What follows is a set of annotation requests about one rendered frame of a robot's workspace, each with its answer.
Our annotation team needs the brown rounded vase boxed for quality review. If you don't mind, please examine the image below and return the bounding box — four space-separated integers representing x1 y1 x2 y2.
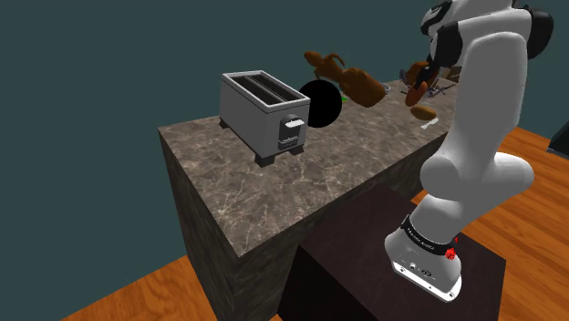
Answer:
404 61 431 108

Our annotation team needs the dark robot stand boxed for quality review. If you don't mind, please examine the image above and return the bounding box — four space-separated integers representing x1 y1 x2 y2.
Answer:
277 183 508 321

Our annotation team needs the grey two-slot toaster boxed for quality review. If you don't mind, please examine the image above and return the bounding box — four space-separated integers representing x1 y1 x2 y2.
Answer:
218 69 312 169

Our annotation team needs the brown animal figure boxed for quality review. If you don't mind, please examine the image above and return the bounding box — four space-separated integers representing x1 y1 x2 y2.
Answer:
303 50 388 109

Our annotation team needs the black ball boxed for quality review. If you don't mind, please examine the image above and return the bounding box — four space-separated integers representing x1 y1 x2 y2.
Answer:
297 79 344 129

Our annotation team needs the grey wire kitchen tool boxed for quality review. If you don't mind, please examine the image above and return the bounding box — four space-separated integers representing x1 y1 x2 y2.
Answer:
425 81 458 98

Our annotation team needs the brown potato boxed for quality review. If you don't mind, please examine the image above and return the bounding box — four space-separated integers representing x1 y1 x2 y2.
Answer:
409 104 439 122

